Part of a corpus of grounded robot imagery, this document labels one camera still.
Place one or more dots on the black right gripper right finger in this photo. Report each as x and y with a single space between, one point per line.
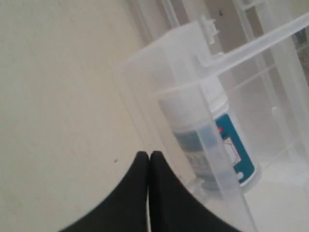
172 207

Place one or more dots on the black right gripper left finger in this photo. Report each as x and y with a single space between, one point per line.
124 209

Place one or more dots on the white teal pill bottle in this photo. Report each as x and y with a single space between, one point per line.
200 118

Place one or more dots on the translucent drawer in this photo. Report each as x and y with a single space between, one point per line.
278 199

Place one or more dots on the white plastic drawer cabinet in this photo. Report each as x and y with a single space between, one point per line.
241 29

